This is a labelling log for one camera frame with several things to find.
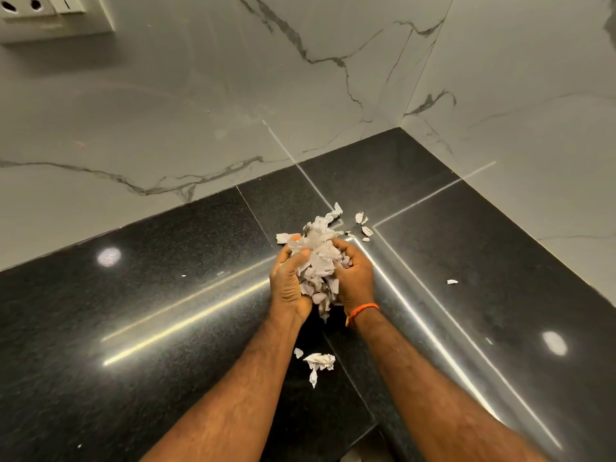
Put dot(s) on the person's right hand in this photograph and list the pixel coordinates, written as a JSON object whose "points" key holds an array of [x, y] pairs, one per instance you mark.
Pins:
{"points": [[357, 281]]}

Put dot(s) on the person's left hand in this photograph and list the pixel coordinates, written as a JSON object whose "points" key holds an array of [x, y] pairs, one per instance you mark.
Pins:
{"points": [[288, 288]]}

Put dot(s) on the person's right fingers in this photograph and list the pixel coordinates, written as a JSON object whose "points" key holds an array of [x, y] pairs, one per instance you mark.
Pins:
{"points": [[344, 252]]}

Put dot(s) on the person's left thumb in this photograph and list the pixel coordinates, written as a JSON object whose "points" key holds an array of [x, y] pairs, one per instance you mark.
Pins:
{"points": [[298, 264]]}

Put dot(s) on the pile of torn paper scraps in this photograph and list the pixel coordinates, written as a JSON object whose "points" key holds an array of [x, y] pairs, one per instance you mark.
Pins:
{"points": [[320, 269]]}

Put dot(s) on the person's left forearm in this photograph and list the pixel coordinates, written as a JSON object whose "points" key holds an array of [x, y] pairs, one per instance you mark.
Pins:
{"points": [[226, 404]]}

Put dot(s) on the person's right forearm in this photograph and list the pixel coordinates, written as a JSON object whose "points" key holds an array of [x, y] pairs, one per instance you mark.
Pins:
{"points": [[433, 394]]}

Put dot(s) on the flat white paper scrap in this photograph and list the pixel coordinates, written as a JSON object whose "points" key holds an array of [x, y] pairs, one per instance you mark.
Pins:
{"points": [[367, 231]]}

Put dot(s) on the curled white paper scrap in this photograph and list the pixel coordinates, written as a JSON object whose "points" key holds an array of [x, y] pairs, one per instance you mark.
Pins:
{"points": [[360, 218]]}

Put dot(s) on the orange wrist thread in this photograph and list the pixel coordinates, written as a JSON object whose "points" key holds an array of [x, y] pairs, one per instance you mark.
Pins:
{"points": [[361, 312]]}

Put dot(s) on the crumpled white paper piece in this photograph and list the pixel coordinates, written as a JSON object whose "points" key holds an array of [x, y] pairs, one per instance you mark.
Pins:
{"points": [[318, 363]]}

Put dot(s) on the white wall socket plate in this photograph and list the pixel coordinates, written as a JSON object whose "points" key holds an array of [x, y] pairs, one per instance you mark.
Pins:
{"points": [[48, 14]]}

